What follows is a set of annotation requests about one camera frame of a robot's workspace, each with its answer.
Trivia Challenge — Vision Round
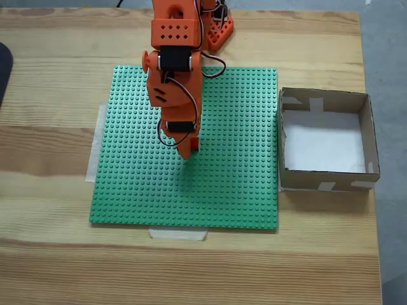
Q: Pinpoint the translucent masking tape strip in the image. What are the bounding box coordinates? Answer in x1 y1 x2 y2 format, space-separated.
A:
148 227 209 241
85 101 109 184

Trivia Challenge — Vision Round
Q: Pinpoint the black rounded object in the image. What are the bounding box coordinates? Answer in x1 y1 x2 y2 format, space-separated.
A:
0 41 15 111

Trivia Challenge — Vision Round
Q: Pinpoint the white paper box lining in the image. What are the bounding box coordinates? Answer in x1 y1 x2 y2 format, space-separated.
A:
282 109 366 174

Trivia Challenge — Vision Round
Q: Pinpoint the cardboard box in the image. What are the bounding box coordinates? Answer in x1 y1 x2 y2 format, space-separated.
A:
278 87 382 193

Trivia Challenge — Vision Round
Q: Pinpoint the green lego baseplate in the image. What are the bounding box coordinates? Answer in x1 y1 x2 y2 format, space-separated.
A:
88 65 280 230

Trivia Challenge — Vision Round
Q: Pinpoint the black white servo cable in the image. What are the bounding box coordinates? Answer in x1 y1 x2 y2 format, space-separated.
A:
157 71 202 147
200 52 227 79

